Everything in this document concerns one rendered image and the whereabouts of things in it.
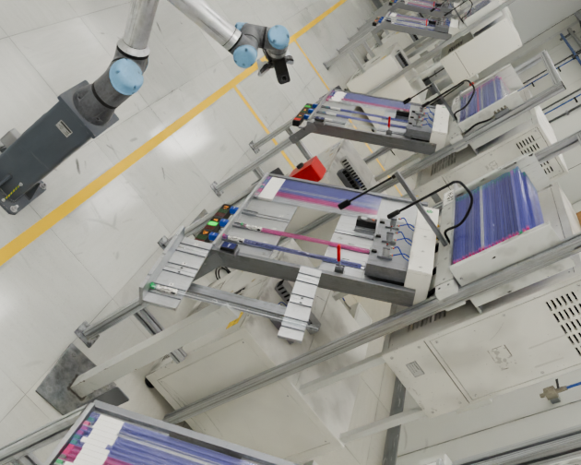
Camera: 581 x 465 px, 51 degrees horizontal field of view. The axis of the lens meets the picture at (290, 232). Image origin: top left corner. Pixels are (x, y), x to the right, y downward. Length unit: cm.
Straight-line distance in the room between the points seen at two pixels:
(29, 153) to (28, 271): 45
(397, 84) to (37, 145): 475
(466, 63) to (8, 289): 511
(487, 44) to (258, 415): 482
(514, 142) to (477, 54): 326
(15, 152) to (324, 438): 162
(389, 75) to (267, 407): 470
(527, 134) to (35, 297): 242
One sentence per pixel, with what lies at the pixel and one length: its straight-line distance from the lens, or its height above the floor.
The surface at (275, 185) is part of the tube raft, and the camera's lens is 258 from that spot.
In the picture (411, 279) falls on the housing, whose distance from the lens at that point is 201.
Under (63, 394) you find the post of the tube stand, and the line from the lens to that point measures 243.
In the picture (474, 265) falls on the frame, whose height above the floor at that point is 146.
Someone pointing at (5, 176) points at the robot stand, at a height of 8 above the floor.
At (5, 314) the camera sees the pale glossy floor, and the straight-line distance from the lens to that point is 243.
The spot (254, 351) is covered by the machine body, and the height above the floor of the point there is 59.
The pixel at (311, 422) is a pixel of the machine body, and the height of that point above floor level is 57.
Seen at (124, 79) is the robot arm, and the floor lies 77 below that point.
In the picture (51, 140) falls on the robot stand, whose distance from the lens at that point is 240.
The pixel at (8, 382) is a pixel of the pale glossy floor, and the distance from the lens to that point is 234.
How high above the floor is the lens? 194
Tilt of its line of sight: 28 degrees down
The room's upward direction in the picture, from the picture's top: 60 degrees clockwise
